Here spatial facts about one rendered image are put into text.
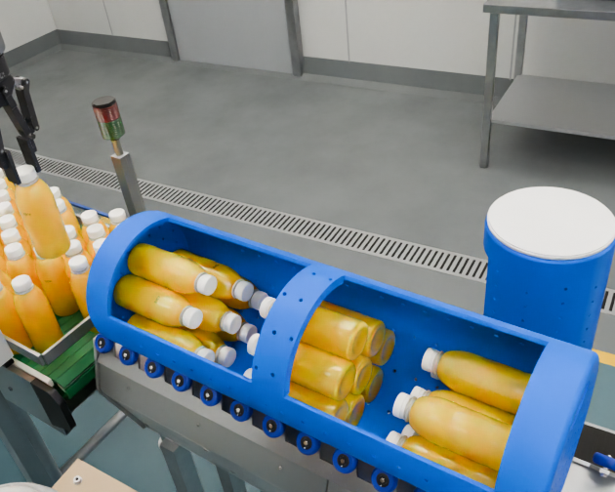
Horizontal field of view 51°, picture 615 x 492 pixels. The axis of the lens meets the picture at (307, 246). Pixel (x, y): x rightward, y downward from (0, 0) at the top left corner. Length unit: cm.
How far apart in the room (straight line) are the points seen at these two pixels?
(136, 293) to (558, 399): 78
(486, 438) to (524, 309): 62
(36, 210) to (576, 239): 111
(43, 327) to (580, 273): 117
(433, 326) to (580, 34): 331
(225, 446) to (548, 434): 67
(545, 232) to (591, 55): 291
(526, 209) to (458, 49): 302
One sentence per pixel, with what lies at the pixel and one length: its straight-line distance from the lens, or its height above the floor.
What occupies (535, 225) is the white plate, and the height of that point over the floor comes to 104.
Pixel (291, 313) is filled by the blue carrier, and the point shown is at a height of 122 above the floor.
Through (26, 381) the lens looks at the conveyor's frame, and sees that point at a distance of 158.
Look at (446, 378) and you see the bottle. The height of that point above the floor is 111.
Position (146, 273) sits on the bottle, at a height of 115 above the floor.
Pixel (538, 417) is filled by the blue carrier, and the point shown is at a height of 121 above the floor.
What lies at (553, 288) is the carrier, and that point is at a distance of 151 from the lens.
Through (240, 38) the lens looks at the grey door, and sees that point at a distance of 526.
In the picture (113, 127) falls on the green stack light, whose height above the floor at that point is 119.
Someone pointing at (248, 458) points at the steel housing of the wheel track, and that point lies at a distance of 132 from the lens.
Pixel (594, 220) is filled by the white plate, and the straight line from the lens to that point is 159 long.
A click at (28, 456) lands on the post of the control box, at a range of 176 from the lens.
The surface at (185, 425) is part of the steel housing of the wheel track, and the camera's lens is 140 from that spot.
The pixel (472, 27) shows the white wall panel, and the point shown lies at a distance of 446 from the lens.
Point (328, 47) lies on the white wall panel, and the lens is 492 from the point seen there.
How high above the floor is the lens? 192
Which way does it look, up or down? 37 degrees down
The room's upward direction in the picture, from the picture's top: 7 degrees counter-clockwise
